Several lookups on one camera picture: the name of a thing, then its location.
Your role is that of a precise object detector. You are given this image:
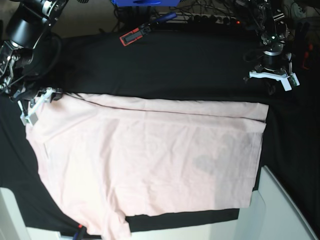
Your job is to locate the blue plastic box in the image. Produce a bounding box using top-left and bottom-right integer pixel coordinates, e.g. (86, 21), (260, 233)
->
(111, 0), (181, 7)

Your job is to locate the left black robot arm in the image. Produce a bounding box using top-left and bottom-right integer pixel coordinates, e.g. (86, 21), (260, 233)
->
(231, 0), (300, 92)

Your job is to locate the white power strip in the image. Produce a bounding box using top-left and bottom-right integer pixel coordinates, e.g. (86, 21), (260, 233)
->
(167, 12), (242, 26)

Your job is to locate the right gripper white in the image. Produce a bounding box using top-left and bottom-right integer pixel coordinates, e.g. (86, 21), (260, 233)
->
(17, 87), (63, 126)

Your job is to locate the pale pink T-shirt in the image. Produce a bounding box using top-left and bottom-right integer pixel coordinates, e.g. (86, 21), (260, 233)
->
(25, 94), (269, 240)

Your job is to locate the black table cloth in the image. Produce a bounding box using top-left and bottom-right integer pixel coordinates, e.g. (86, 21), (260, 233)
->
(0, 31), (320, 238)

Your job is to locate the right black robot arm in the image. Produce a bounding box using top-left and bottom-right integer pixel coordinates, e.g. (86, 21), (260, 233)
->
(0, 0), (68, 126)

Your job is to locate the red black clamp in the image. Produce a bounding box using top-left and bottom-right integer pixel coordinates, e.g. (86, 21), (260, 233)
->
(119, 24), (152, 47)

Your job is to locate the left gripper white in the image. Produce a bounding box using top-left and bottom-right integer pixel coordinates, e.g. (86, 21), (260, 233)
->
(243, 52), (299, 92)

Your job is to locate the red clamp right edge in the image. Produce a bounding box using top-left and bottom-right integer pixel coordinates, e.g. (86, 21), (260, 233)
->
(301, 43), (314, 70)

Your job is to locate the white side table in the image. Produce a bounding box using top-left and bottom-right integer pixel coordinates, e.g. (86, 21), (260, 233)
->
(0, 166), (318, 240)

